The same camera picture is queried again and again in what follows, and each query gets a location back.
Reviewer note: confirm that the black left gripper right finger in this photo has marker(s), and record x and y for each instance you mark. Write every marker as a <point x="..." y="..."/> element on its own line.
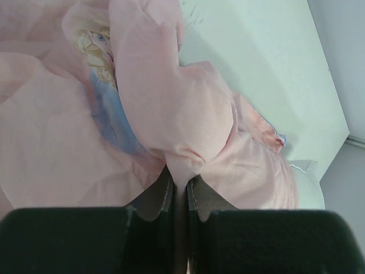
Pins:
<point x="203" y="202"/>

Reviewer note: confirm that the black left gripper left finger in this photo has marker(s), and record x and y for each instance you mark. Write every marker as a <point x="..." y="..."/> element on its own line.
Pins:
<point x="149" y="239"/>

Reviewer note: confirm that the white pillow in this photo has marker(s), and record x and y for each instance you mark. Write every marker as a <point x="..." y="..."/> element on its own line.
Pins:
<point x="309" y="190"/>

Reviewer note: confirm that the blue and pink printed pillowcase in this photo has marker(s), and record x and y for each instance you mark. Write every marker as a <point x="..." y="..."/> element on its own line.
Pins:
<point x="94" y="105"/>

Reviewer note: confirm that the left side aluminium rail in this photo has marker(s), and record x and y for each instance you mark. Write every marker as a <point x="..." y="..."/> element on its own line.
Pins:
<point x="354" y="141"/>

